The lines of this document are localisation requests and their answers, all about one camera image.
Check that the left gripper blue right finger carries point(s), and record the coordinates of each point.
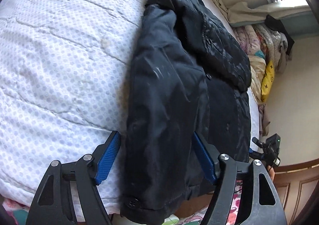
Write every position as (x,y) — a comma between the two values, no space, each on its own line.
(220,170)

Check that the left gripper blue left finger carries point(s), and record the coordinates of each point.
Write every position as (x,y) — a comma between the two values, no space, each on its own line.
(90,171)

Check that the dark navy police coat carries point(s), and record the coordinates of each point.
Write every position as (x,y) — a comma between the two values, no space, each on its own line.
(188,76)

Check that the person's right hand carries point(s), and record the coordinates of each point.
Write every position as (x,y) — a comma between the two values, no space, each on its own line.
(271,172)

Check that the wooden cabinet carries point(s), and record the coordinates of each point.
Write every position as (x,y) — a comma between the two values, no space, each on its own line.
(297,187)

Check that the yellow patterned pillow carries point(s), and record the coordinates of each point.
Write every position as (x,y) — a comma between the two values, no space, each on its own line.
(267,81)

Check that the pink floral bedsheet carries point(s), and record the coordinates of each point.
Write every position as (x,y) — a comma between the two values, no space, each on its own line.
(190,212)

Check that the pile of folded quilts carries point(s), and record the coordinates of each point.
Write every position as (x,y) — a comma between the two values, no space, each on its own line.
(261,45)

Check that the black garment on pile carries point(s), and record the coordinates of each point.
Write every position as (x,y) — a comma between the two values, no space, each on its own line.
(277,25)

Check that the beige curtain right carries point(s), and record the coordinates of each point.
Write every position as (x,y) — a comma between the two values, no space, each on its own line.
(240,14)

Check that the white quilted mattress cover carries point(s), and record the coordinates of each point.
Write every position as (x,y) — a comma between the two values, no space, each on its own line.
(65,81)

